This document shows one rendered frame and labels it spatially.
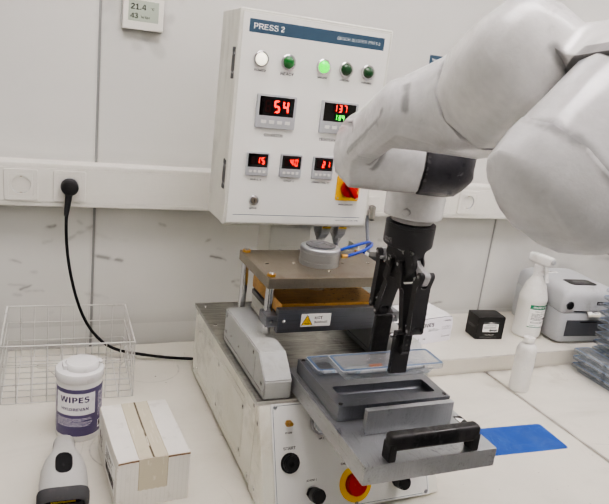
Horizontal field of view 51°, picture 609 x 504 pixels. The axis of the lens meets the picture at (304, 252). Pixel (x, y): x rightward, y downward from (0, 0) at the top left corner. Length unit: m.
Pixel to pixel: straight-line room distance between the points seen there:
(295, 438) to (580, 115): 0.81
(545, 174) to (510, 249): 1.73
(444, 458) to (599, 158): 0.61
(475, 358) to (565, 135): 1.37
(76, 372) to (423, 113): 0.85
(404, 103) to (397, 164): 0.17
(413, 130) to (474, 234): 1.42
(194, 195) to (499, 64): 1.15
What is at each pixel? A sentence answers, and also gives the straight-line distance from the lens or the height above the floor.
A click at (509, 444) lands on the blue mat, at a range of 1.50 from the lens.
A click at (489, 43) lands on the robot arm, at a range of 0.52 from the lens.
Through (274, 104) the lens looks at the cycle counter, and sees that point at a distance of 1.29.
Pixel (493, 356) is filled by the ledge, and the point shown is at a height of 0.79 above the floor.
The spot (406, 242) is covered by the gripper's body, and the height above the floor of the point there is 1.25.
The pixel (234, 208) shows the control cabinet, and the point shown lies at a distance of 1.30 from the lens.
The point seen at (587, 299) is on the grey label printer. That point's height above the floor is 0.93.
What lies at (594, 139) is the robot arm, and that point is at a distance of 0.44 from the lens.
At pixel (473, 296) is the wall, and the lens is 2.13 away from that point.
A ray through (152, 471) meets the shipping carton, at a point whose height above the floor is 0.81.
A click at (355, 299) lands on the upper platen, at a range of 1.23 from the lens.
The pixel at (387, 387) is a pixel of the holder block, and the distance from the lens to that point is 1.08.
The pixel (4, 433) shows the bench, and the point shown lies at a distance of 1.37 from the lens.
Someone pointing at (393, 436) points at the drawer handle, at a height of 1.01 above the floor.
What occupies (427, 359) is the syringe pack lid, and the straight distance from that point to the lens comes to 1.07.
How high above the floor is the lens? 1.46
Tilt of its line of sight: 15 degrees down
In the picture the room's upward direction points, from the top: 7 degrees clockwise
